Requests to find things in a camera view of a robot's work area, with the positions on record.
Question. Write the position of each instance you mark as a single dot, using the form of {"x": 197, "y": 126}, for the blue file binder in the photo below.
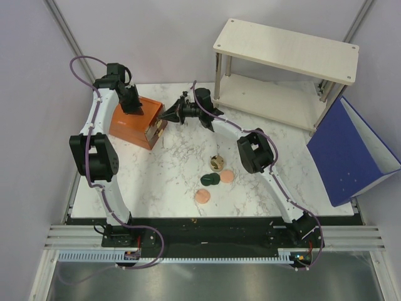
{"x": 349, "y": 155}

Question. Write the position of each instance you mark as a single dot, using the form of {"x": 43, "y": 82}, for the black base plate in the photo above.
{"x": 201, "y": 237}

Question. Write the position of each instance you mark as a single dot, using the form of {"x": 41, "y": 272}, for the orange drawer organizer box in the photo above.
{"x": 131, "y": 128}

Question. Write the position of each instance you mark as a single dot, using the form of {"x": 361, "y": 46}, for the dark green makeup sponge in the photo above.
{"x": 211, "y": 179}

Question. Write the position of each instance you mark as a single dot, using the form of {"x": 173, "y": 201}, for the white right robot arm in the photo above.
{"x": 258, "y": 155}

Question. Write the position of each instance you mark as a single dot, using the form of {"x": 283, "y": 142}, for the white slotted cable duct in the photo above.
{"x": 107, "y": 256}

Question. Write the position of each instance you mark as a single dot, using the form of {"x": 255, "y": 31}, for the clear drawer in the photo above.
{"x": 154, "y": 132}
{"x": 157, "y": 121}

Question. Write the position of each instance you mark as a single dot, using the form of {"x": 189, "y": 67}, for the white two-tier shelf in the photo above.
{"x": 281, "y": 75}

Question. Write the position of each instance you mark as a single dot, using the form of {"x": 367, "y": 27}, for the pink round makeup puff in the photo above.
{"x": 202, "y": 196}
{"x": 227, "y": 176}

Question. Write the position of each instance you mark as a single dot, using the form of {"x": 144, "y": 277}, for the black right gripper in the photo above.
{"x": 171, "y": 113}

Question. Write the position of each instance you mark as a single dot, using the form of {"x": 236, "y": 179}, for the gold lid cream jar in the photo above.
{"x": 217, "y": 163}

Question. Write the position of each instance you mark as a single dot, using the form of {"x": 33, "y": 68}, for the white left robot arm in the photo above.
{"x": 95, "y": 157}

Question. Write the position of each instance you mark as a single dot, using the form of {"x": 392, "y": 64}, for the aluminium rail frame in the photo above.
{"x": 350, "y": 266}

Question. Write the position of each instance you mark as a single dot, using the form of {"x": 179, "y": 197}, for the pink round makeup puff front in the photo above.
{"x": 202, "y": 196}

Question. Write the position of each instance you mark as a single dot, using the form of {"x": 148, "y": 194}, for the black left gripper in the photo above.
{"x": 136, "y": 108}

